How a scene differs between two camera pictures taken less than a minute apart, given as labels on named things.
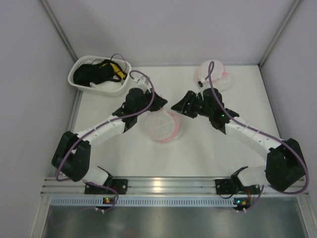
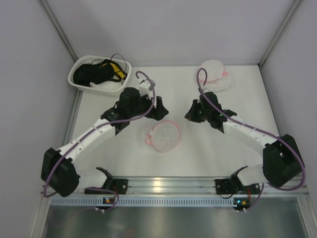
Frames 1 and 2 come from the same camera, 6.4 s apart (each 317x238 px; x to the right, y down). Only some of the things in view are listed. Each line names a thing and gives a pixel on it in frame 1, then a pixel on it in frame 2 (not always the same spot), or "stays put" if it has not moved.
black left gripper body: [153, 100] -> [155, 110]
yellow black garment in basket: [119, 73] stays put
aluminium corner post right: [289, 16] stays put
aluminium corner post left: [67, 42] stays put
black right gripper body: [191, 104] -> [195, 112]
